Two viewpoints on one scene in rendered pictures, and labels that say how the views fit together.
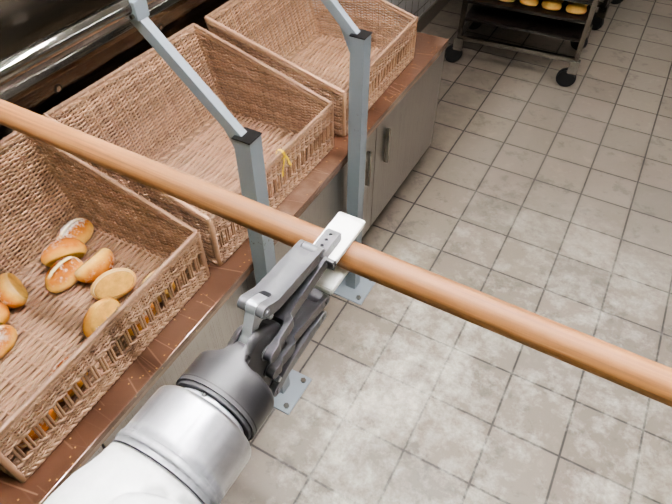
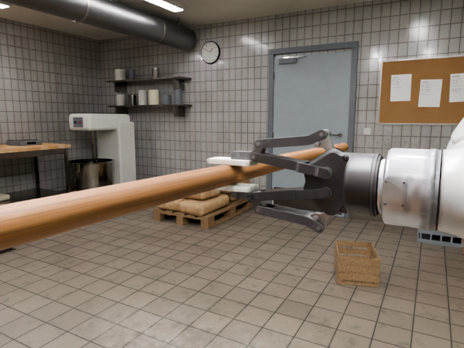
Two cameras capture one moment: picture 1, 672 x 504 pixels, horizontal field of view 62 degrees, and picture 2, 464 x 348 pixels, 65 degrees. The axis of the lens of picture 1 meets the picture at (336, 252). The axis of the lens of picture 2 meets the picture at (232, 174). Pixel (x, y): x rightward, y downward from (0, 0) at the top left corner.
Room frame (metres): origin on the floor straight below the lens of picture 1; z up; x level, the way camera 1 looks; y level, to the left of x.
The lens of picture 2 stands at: (0.39, 0.52, 1.26)
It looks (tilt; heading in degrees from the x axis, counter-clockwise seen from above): 9 degrees down; 270
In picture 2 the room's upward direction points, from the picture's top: straight up
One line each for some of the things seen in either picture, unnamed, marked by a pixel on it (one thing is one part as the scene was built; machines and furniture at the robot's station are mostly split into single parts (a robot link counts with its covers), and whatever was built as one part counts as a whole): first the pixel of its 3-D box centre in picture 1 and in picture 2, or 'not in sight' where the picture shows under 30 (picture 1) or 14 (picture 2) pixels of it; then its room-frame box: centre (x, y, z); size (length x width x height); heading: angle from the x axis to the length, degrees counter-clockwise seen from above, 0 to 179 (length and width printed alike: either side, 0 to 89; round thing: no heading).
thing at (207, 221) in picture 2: not in sight; (206, 208); (0.72, -4.20, 0.07); 1.20 x 0.80 x 0.14; 61
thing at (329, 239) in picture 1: (321, 243); (248, 149); (0.36, 0.01, 1.21); 0.05 x 0.01 x 0.03; 151
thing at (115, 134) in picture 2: not in sight; (100, 158); (2.37, -4.93, 0.66); 1.00 x 0.66 x 1.32; 61
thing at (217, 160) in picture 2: (335, 239); (232, 161); (0.39, 0.00, 1.20); 0.07 x 0.03 x 0.01; 151
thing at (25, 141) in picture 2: not in sight; (24, 142); (3.19, -4.39, 0.94); 0.32 x 0.30 x 0.07; 151
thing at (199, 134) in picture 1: (205, 132); not in sight; (1.25, 0.35, 0.72); 0.56 x 0.49 x 0.28; 150
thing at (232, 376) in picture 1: (244, 371); (342, 182); (0.25, 0.08, 1.18); 0.09 x 0.07 x 0.08; 151
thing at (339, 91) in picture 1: (319, 39); not in sight; (1.77, 0.05, 0.72); 0.56 x 0.49 x 0.28; 152
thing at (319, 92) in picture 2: not in sight; (308, 132); (-0.60, -4.23, 1.08); 1.14 x 0.09 x 2.16; 151
